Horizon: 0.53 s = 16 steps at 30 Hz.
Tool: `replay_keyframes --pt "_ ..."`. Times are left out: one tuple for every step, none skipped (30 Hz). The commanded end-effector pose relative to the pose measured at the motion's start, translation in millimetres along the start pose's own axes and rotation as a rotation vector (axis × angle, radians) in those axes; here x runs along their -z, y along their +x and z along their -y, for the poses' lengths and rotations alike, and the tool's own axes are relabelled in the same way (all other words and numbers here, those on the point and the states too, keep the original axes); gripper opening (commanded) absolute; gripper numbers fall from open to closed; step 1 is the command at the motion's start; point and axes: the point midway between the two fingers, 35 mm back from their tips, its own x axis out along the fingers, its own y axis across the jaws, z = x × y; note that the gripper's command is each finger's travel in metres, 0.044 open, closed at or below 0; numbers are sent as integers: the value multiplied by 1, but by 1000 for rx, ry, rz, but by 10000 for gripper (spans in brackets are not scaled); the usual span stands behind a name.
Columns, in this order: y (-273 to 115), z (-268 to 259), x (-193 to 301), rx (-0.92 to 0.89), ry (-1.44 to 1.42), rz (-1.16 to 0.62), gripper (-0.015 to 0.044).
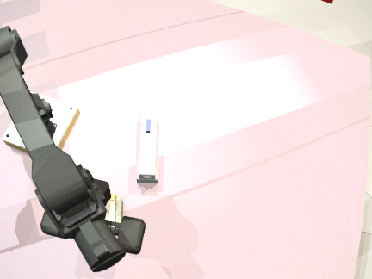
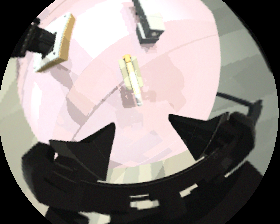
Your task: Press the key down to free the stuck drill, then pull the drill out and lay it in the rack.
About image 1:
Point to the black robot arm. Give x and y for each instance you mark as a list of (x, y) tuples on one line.
[(70, 190)]

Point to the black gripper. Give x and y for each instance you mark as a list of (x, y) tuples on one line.
[(130, 232)]

